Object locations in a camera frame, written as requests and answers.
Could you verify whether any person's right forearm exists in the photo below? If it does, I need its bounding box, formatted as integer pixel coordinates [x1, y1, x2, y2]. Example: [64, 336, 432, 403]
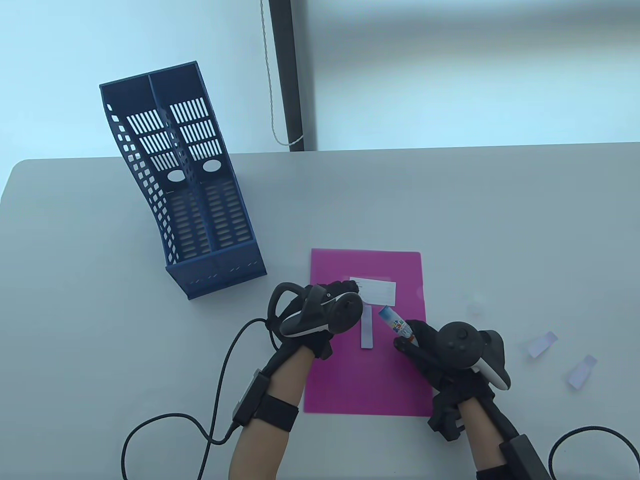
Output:
[457, 397, 511, 480]

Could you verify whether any blue plastic file rack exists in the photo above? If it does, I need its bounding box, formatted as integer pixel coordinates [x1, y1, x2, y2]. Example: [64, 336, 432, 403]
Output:
[99, 61, 268, 301]

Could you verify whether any person's left hand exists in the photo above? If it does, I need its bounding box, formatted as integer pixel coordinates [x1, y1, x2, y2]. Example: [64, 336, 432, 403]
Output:
[270, 280, 364, 361]

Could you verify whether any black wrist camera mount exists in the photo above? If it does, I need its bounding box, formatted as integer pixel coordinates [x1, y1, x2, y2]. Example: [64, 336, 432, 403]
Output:
[427, 375, 496, 442]

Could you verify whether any white blind cord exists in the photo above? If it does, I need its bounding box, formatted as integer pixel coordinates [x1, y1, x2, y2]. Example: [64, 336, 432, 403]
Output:
[259, 0, 305, 147]

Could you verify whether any black and white controller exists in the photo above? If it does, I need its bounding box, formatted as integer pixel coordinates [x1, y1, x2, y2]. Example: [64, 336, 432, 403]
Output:
[434, 321, 512, 392]
[267, 282, 364, 338]

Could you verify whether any person's left forearm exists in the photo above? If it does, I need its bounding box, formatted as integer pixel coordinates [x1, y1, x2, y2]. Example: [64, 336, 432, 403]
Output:
[229, 345, 313, 480]

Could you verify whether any black cable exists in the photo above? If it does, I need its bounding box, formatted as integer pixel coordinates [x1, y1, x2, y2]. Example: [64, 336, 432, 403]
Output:
[121, 317, 281, 480]
[548, 425, 640, 480]

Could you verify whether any person's right hand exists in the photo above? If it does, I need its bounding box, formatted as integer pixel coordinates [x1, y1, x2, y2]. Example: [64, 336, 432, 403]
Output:
[393, 320, 497, 407]

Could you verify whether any white label card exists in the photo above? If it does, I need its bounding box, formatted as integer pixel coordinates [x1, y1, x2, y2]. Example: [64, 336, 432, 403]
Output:
[350, 276, 397, 306]

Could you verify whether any black wrist sensor box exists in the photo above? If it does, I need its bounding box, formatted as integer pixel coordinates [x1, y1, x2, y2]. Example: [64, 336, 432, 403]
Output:
[231, 369, 300, 432]
[475, 434, 551, 480]

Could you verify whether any white glue stick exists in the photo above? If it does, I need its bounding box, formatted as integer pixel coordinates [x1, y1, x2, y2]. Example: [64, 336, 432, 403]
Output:
[378, 306, 418, 346]

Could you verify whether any pink L-shaped folder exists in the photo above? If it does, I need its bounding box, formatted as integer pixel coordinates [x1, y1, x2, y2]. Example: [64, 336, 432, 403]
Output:
[303, 248, 435, 417]

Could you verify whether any black window frame post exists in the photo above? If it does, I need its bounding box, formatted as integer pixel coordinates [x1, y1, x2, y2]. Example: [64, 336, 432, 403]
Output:
[269, 0, 307, 152]

